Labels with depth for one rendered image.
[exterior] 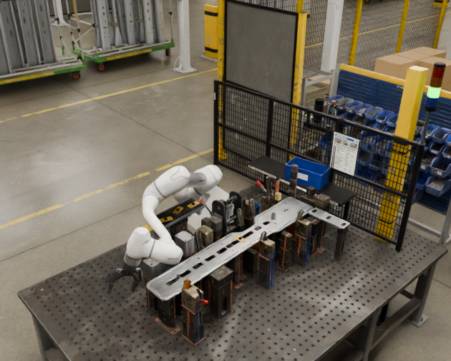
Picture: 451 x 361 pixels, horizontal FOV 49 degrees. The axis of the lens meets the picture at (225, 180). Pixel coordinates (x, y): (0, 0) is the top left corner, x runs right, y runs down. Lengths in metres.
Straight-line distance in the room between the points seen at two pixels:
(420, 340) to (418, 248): 0.74
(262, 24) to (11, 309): 3.61
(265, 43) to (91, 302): 3.32
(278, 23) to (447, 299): 3.04
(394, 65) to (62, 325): 5.53
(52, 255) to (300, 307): 2.60
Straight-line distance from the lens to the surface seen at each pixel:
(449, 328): 4.42
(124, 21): 11.03
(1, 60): 9.42
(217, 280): 2.85
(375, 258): 3.71
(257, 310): 3.16
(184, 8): 9.81
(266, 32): 5.41
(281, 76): 5.35
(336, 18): 7.34
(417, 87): 3.38
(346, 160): 3.74
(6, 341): 4.23
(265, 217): 3.43
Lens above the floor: 2.88
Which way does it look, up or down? 29 degrees down
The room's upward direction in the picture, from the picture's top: 1 degrees clockwise
